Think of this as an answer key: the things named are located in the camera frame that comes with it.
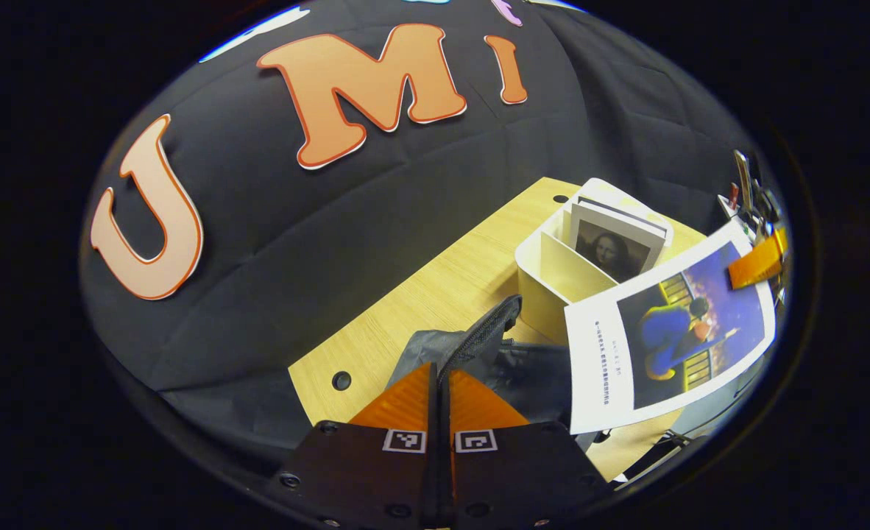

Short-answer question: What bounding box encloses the grey schoolbag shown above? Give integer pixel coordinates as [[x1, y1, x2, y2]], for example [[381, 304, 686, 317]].
[[385, 294, 612, 442]]

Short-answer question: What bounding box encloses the blue cover book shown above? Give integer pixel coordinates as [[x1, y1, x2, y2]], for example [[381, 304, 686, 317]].
[[564, 221, 777, 435]]

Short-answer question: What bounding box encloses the portrait cover book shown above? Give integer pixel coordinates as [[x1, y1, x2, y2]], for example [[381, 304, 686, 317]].
[[569, 195, 669, 284]]

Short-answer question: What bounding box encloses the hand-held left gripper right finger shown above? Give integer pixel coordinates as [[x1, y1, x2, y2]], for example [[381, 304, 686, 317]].
[[439, 368, 612, 530]]

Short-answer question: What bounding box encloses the black backdrop cloth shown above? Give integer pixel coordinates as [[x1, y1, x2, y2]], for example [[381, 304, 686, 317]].
[[78, 0, 774, 472]]

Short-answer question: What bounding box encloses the white bookshelf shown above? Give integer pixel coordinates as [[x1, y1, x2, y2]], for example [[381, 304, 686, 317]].
[[514, 177, 675, 347]]

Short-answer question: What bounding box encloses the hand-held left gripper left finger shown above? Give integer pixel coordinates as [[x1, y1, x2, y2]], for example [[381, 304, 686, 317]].
[[269, 362, 437, 530]]

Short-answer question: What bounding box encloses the white cluttered background furniture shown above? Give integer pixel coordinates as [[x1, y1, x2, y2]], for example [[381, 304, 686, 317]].
[[718, 151, 785, 236]]

